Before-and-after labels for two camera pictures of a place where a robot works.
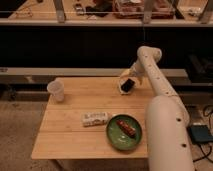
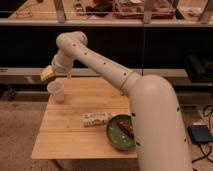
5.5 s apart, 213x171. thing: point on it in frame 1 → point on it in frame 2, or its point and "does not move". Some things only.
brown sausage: (126, 127) does not move
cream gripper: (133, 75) → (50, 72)
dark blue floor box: (200, 133) does not move
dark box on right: (201, 68) does not move
